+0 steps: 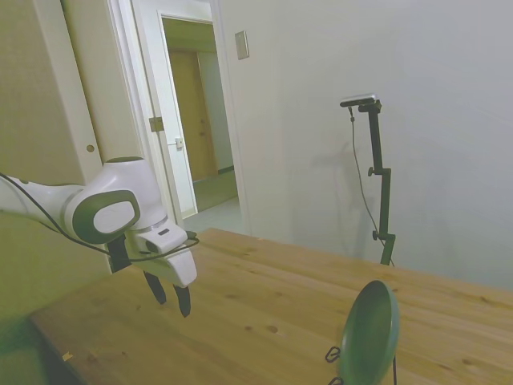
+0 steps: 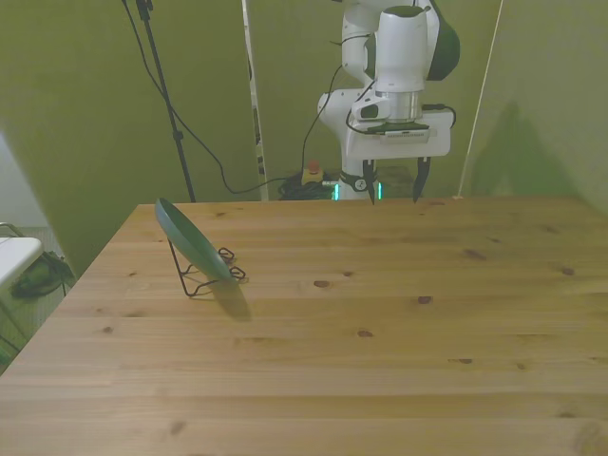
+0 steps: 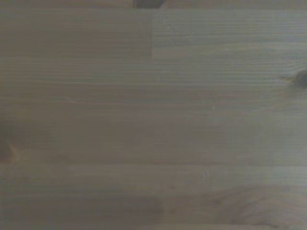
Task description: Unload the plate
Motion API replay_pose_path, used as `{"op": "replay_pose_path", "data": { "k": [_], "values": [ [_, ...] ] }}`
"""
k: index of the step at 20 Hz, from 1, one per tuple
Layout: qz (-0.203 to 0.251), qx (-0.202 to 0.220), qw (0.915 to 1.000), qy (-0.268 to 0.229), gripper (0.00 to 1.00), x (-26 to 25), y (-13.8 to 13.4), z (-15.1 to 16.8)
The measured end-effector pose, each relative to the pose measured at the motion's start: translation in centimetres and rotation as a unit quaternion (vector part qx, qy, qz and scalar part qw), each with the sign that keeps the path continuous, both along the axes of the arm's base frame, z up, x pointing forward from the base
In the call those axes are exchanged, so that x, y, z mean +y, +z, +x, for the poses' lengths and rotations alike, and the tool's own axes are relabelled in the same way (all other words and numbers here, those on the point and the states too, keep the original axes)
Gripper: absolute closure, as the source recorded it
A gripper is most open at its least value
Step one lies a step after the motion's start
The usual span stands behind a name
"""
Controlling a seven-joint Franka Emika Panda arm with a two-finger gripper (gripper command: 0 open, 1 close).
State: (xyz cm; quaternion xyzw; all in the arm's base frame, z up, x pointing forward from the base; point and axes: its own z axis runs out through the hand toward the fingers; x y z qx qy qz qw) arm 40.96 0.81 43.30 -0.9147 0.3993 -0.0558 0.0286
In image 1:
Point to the wooden hallway door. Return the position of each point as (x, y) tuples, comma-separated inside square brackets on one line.
[(188, 112)]

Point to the green plate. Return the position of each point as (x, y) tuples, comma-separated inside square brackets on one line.
[(368, 333)]

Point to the metal door strike plate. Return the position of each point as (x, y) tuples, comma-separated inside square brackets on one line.
[(179, 142)]

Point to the white door panel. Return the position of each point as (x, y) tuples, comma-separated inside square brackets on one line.
[(100, 80)]

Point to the black camera stand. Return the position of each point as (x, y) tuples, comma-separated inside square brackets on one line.
[(384, 200)]

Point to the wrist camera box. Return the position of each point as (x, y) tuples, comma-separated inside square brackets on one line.
[(118, 256)]

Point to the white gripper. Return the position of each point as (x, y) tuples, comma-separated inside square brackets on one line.
[(183, 266)]

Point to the beige wall switch plate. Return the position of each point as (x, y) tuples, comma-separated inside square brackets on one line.
[(241, 45)]

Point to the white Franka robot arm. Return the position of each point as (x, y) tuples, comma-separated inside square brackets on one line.
[(108, 188)]

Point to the grey camera on stand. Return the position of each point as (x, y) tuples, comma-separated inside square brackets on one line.
[(359, 100)]

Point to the small yellow scrap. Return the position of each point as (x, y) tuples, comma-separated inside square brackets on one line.
[(66, 355)]

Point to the metal door hinge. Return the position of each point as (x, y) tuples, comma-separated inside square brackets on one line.
[(156, 124)]

